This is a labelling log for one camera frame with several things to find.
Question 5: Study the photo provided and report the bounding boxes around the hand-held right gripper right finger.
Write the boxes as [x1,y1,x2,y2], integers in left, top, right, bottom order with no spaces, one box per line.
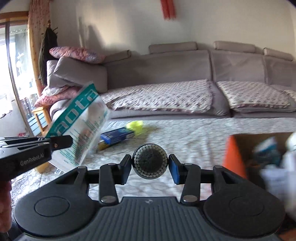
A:
[168,154,246,206]

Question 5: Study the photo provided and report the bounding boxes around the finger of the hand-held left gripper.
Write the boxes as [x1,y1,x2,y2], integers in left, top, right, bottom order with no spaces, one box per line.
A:
[49,135,73,151]

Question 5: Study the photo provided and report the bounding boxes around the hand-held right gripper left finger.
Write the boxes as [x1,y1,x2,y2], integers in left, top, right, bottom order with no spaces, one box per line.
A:
[55,154,133,207]

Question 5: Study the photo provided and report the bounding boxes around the round black white brush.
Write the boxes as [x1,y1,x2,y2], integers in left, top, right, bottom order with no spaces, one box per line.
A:
[132,143,168,179]

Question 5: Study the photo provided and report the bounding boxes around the white teal plastic packet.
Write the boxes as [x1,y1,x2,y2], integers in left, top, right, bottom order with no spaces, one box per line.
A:
[45,82,111,173]

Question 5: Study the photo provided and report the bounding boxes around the cardboard box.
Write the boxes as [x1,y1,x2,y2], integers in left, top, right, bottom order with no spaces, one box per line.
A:
[222,132,296,210]

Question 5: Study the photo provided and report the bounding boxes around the person's left forearm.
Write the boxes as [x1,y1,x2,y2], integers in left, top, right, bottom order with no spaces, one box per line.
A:
[0,180,13,234]

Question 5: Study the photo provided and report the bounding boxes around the white quilted desktop cover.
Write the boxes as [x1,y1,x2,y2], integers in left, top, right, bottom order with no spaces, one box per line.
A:
[10,117,296,207]

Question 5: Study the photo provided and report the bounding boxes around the wooden stool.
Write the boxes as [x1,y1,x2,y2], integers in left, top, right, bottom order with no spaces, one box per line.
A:
[32,106,55,138]

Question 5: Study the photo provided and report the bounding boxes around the blue flat box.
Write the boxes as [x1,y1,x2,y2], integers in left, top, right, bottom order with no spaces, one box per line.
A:
[100,127,135,146]

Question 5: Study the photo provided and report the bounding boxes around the yellow-green plastic cup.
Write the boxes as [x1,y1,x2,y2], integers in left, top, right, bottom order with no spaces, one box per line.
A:
[126,120,143,135]

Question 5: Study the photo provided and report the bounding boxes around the pink floral pillow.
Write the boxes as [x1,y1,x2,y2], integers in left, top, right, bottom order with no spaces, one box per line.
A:
[34,86,82,108]
[49,46,106,64]

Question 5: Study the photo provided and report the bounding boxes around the grey sofa cushion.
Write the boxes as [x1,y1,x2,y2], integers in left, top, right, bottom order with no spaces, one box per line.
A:
[53,57,109,93]

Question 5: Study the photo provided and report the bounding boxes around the large patterned seat cushion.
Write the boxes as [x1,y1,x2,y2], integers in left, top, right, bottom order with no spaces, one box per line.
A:
[100,79,213,114]

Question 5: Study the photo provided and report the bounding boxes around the glass sliding door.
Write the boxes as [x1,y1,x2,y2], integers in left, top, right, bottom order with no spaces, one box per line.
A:
[0,11,40,138]

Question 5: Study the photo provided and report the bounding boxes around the dark hanging clothes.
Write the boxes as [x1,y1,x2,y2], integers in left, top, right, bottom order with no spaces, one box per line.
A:
[38,26,58,87]

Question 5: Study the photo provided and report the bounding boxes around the blue white packet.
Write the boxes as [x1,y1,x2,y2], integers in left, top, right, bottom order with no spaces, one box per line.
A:
[253,136,284,166]

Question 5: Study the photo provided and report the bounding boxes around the grey sofa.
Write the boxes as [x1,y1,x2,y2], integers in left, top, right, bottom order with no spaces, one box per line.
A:
[46,41,296,119]

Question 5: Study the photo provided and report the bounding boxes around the small patterned seat cushion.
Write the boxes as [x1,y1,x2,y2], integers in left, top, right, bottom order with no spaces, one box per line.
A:
[216,80,296,110]

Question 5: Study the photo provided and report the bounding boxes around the patterned curtain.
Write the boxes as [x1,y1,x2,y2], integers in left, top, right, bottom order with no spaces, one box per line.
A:
[27,0,52,95]

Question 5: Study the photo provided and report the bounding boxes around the white plastic item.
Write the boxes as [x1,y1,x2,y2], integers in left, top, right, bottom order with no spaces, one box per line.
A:
[261,133,296,214]

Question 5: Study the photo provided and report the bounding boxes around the red wall hanging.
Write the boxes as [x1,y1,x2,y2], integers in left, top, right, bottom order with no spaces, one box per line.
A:
[160,0,178,20]

